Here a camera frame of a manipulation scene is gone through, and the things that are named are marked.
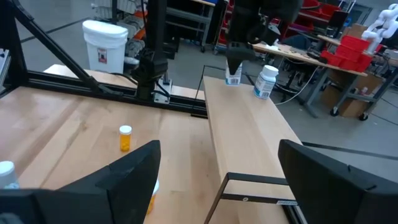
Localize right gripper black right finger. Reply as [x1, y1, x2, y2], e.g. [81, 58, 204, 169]
[277, 139, 398, 224]

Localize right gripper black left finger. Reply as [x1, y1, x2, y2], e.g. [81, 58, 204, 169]
[0, 139, 162, 224]

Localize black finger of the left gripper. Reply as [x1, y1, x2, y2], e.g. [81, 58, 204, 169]
[225, 43, 257, 76]

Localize white medicine bottle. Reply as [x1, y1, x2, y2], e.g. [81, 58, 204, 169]
[224, 60, 243, 86]
[252, 64, 280, 100]

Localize small orange pill bottle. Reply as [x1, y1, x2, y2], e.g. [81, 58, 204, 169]
[119, 124, 133, 152]

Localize black office chair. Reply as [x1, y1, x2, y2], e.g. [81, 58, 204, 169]
[281, 33, 313, 52]

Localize grey metal shelving rack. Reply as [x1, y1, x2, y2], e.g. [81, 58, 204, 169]
[166, 0, 218, 53]

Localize wooden-top rolling workbench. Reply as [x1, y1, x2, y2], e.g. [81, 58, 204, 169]
[252, 42, 398, 122]

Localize medium orange pill bottle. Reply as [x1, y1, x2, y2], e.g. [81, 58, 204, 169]
[146, 179, 160, 216]

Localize blue pill bottle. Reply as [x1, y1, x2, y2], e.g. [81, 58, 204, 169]
[0, 160, 20, 190]

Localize cardboard box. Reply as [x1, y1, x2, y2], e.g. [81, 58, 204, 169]
[320, 73, 384, 118]
[341, 23, 370, 40]

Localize grey cloth bundle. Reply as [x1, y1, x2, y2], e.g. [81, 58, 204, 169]
[124, 15, 147, 74]

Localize red plastic storage bin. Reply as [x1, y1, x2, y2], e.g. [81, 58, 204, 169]
[320, 46, 374, 73]
[341, 34, 371, 52]

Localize white lidded plastic bucket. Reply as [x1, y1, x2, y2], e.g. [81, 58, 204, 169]
[81, 19, 129, 75]

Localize white humanoid robot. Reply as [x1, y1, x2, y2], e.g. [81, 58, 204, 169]
[361, 2, 398, 54]

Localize silver aluminium extrusion bar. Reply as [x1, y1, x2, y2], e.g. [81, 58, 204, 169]
[0, 48, 11, 90]

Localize white floor cable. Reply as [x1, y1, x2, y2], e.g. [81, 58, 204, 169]
[274, 65, 321, 106]

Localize wooden shelf black frame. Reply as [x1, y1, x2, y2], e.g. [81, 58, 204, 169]
[190, 64, 304, 224]

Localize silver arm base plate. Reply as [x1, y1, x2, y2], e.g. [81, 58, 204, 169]
[153, 77, 173, 105]

